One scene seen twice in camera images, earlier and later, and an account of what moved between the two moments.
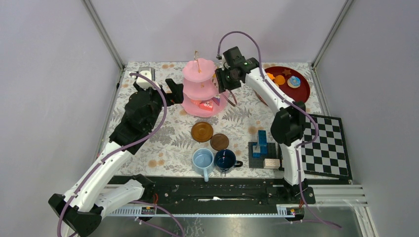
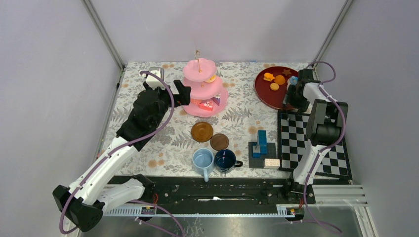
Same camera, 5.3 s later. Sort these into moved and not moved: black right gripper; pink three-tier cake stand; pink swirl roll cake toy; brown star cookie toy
Moved: black right gripper
Not moved: brown star cookie toy; pink swirl roll cake toy; pink three-tier cake stand
